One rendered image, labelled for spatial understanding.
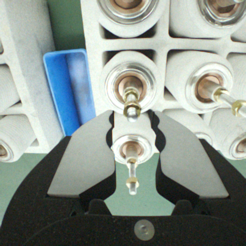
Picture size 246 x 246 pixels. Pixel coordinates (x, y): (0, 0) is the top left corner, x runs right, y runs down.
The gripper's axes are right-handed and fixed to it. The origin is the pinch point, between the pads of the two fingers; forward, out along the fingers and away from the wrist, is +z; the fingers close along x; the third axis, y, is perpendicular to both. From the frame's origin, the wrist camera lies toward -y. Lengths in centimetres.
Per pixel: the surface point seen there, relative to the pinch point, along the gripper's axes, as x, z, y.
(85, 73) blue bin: -13.8, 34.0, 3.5
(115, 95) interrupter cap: -2.1, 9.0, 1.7
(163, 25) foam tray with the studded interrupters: 5.4, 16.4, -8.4
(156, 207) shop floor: 21, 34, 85
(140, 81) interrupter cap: 1.3, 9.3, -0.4
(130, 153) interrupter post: 0.3, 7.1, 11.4
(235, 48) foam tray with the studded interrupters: 19.7, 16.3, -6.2
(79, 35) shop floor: -14.4, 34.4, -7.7
